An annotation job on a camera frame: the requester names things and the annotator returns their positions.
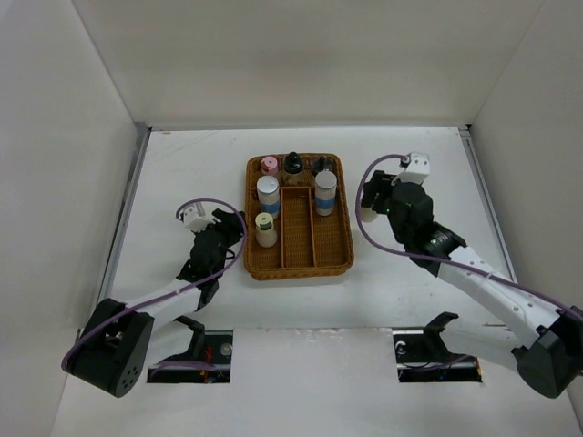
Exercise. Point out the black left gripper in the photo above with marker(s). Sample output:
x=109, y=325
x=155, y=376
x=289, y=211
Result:
x=230, y=224

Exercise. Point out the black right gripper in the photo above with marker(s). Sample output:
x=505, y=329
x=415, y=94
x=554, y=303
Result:
x=380, y=183

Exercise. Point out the yellow cap spice bottle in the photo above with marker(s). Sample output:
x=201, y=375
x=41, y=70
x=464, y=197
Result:
x=265, y=233

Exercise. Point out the silver cap bottle blue label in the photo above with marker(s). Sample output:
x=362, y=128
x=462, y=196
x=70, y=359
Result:
x=268, y=191

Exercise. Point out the pink cap spice bottle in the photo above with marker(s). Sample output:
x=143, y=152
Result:
x=270, y=166

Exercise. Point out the grey cap bottle blue label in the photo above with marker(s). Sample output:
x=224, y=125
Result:
x=325, y=185

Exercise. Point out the black spout bottle white spice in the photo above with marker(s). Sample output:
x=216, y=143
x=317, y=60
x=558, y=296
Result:
x=321, y=163

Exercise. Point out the black spout bottle brown spice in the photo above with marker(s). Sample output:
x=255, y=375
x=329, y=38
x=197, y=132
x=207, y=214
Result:
x=292, y=169

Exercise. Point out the dark cap tan spice bottle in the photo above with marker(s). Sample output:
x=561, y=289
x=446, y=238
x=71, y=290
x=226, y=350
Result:
x=368, y=215

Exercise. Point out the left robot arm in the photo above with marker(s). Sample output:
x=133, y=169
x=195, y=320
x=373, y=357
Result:
x=112, y=349

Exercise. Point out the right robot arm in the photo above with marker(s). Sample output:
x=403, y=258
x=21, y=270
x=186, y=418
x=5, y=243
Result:
x=539, y=338

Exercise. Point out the brown wicker divided basket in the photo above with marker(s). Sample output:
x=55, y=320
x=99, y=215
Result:
x=308, y=245

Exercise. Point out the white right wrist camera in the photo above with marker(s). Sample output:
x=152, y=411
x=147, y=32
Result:
x=415, y=165

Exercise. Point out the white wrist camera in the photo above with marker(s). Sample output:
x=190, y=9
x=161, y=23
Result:
x=193, y=217
x=415, y=165

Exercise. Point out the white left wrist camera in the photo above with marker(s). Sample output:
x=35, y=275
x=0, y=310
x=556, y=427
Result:
x=193, y=217

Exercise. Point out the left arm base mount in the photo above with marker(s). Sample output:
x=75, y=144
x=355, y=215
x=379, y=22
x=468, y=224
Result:
x=191, y=354

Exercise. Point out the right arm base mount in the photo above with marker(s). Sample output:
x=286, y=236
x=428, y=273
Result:
x=422, y=357

